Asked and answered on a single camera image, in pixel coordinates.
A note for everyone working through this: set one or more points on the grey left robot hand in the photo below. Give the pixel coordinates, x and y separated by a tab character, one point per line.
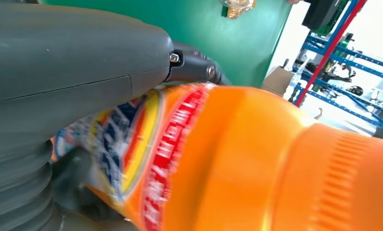
66	63

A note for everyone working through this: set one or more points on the green table cover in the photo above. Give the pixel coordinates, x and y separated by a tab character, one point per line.
226	41

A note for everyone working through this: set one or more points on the yellow taped cardboard sheet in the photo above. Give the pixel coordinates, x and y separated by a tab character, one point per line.
239	8

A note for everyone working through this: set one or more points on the brown cardboard box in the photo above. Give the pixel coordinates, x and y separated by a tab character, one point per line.
276	81

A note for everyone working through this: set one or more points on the white table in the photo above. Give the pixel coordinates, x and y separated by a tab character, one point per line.
290	41

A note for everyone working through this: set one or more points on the black carrying case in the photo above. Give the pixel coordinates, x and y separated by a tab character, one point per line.
320	12

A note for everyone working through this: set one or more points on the green plastic crates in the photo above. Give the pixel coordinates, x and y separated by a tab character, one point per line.
333	19

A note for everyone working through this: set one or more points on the white humanoid robot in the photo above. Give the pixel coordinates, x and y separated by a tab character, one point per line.
338	71

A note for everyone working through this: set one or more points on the blue metal rack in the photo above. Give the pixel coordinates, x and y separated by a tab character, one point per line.
354	79

